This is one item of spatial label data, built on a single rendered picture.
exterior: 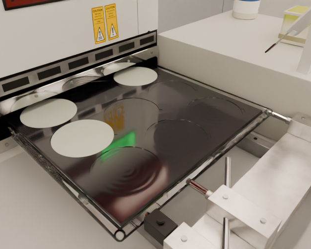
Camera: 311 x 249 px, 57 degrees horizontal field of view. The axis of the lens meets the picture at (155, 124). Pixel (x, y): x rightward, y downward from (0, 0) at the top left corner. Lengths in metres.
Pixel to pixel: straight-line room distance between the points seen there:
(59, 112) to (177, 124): 0.22
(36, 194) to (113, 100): 0.22
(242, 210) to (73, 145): 0.27
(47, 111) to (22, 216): 0.19
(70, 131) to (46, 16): 0.20
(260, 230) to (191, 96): 0.32
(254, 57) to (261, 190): 0.29
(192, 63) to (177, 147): 0.28
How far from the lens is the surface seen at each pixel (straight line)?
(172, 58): 0.71
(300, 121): 0.55
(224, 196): 0.37
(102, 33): 0.62
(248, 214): 0.37
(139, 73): 0.68
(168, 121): 0.51
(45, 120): 0.54
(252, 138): 0.58
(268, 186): 0.45
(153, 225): 0.34
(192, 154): 0.44
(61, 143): 0.48
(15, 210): 0.51
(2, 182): 0.57
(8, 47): 0.53
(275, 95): 0.59
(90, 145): 0.46
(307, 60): 0.57
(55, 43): 0.57
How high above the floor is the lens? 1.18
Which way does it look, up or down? 35 degrees down
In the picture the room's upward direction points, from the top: straight up
